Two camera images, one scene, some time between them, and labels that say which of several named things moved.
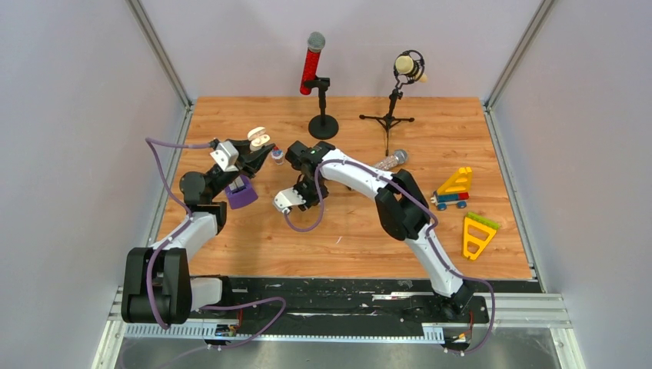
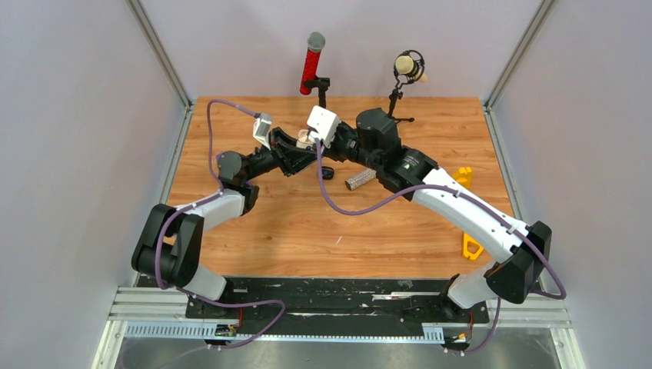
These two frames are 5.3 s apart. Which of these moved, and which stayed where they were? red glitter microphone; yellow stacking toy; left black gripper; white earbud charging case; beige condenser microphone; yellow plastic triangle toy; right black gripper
Moved: right black gripper; white earbud charging case; left black gripper
Stayed: yellow plastic triangle toy; yellow stacking toy; red glitter microphone; beige condenser microphone
